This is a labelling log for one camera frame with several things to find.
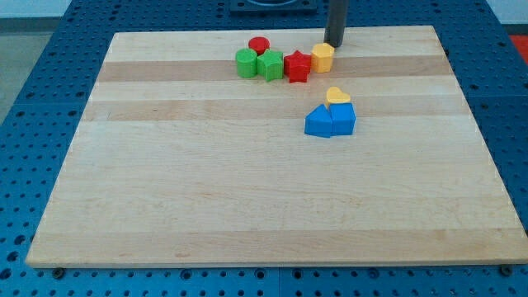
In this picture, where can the yellow hexagon block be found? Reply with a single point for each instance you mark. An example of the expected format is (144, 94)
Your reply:
(322, 58)

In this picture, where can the green star block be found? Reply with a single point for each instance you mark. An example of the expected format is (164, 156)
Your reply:
(270, 65)

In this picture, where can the red star block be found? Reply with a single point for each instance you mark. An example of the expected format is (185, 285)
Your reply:
(297, 67)

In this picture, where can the blue triangle block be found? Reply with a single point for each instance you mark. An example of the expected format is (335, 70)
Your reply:
(318, 122)

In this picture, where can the blue cube block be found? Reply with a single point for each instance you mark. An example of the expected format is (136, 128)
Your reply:
(343, 118)

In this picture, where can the yellow heart block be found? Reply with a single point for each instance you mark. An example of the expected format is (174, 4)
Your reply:
(335, 95)

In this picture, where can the green cylinder block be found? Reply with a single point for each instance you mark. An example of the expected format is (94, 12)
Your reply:
(246, 63)

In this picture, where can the wooden board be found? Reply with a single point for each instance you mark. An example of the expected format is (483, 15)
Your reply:
(179, 162)

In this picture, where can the red cylinder block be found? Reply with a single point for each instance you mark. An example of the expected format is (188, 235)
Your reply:
(259, 44)

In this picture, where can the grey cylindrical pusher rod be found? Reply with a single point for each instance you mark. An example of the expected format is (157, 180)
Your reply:
(336, 22)

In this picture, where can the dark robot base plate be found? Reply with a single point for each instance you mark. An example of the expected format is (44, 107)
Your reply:
(243, 7)

